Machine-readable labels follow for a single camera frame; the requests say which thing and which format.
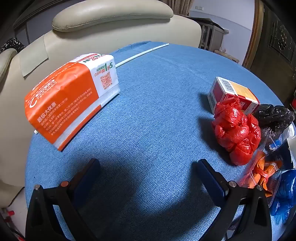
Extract red yellow cardboard box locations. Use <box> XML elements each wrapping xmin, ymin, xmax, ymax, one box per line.
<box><xmin>207</xmin><ymin>77</ymin><xmax>260</xmax><ymax>115</ymax></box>

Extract blue tablecloth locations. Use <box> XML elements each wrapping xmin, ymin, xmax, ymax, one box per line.
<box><xmin>25</xmin><ymin>41</ymin><xmax>296</xmax><ymax>241</ymax></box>

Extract dark wooden door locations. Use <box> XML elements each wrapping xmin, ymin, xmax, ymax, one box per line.
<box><xmin>243</xmin><ymin>0</ymin><xmax>296</xmax><ymax>109</ymax></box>

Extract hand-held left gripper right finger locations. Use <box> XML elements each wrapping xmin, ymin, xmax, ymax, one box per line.
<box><xmin>196</xmin><ymin>159</ymin><xmax>272</xmax><ymax>241</ymax></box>

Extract blue plastic bag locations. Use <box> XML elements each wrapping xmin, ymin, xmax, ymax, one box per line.
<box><xmin>269</xmin><ymin>169</ymin><xmax>296</xmax><ymax>224</ymax></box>

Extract dark floral cloth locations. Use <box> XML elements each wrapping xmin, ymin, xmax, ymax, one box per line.
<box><xmin>0</xmin><ymin>37</ymin><xmax>26</xmax><ymax>54</ymax></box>

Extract beige leather sofa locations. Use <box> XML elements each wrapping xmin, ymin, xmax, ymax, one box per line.
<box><xmin>0</xmin><ymin>0</ymin><xmax>201</xmax><ymax>207</ymax></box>

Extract orange white tissue pack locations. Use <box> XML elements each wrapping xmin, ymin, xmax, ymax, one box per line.
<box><xmin>24</xmin><ymin>53</ymin><xmax>120</xmax><ymax>152</ymax></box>

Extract orange snack wrapper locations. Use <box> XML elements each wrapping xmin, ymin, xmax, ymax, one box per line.
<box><xmin>240</xmin><ymin>151</ymin><xmax>284</xmax><ymax>198</ymax></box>

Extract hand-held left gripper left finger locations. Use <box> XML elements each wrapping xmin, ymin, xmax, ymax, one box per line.
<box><xmin>25</xmin><ymin>158</ymin><xmax>101</xmax><ymax>241</ymax></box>

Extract thin white rod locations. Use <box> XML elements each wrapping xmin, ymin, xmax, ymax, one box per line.
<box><xmin>34</xmin><ymin>43</ymin><xmax>170</xmax><ymax>135</ymax></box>

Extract wooden baby crib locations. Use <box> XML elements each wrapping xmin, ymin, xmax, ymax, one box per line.
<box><xmin>200</xmin><ymin>20</ymin><xmax>230</xmax><ymax>51</ymax></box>

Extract black plastic bag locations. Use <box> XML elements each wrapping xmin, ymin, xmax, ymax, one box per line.
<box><xmin>252</xmin><ymin>104</ymin><xmax>295</xmax><ymax>151</ymax></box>

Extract red plastic bag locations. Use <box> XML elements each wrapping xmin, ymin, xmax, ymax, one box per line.
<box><xmin>211</xmin><ymin>96</ymin><xmax>262</xmax><ymax>166</ymax></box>

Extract clear plastic container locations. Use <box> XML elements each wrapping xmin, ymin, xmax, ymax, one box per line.
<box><xmin>238</xmin><ymin>134</ymin><xmax>289</xmax><ymax>209</ymax></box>

